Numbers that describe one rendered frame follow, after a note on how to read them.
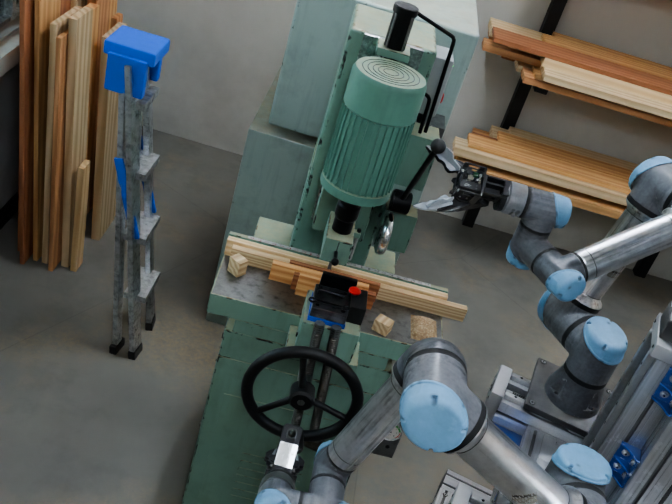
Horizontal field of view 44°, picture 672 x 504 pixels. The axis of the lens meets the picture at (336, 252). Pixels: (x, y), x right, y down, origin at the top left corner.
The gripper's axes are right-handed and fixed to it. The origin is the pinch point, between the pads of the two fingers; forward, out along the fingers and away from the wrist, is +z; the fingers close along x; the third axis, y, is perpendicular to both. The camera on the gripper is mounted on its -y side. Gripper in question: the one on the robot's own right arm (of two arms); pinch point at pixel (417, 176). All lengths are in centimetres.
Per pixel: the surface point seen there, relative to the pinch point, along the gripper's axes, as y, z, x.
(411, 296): -34.0, -10.5, 18.8
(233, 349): -38, 31, 43
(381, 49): 2.5, 15.2, -27.4
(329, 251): -24.2, 13.9, 15.5
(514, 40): -138, -51, -133
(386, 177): -5.1, 6.4, 0.2
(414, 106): 8.8, 5.5, -12.2
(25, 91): -107, 126, -37
